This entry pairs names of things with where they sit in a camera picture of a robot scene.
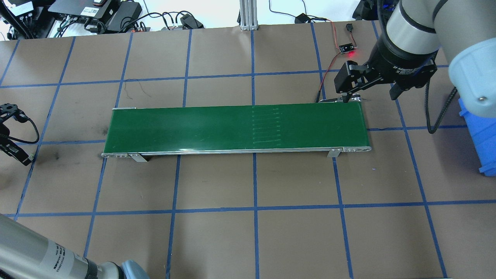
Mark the black electronics box with labels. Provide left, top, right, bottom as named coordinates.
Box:
left=48, top=0, right=121, bottom=22

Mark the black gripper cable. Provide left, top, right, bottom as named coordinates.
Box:
left=425, top=72, right=459, bottom=134
left=7, top=110, right=40, bottom=145

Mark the blue plastic bin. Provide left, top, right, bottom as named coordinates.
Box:
left=458, top=97, right=496, bottom=177

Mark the large black power adapter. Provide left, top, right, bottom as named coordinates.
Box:
left=106, top=2, right=143, bottom=33

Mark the red black conveyor cable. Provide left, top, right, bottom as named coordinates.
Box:
left=315, top=53, right=343, bottom=103

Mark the small sensor circuit board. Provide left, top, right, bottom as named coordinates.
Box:
left=339, top=43, right=358, bottom=59

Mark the thin red black wire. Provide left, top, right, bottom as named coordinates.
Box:
left=308, top=16, right=342, bottom=49

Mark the black device with cables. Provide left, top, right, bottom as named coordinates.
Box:
left=351, top=0, right=389, bottom=21

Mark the black box with white label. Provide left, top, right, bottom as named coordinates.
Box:
left=0, top=0, right=38, bottom=39

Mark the green belt conveyor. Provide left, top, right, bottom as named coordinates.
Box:
left=102, top=102, right=372, bottom=163

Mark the aluminium profile post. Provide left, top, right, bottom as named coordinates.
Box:
left=239, top=0, right=258, bottom=31

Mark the small black power adapter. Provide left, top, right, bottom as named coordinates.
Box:
left=181, top=13, right=205, bottom=30

